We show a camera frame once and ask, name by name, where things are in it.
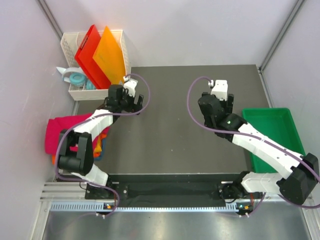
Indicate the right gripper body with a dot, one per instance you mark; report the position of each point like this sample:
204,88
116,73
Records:
227,105

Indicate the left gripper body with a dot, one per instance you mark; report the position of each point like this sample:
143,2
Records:
127,103

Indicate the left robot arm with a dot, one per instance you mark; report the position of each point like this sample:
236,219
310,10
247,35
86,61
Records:
75,152

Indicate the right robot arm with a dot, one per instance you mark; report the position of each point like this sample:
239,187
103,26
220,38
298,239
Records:
295,176

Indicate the white plastic organizer basket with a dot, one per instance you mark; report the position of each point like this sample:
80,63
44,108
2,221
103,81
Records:
69,43

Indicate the blue folded t shirt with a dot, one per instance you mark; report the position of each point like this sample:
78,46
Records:
99,149

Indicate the orange plastic folder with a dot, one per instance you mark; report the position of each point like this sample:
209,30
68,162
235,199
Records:
109,57

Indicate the teal white headphones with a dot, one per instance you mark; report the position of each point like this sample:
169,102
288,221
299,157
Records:
76,77

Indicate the red plastic folder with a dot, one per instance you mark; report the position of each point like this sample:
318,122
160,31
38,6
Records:
84,58

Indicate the green plastic tray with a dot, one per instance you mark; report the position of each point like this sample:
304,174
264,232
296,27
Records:
277,124

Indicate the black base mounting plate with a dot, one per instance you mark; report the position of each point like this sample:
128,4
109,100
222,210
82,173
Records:
163,190

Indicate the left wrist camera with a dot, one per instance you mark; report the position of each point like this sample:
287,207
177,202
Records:
129,86

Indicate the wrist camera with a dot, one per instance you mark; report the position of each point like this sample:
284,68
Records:
129,86
219,88

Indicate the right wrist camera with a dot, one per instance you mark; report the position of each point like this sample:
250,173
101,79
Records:
219,88

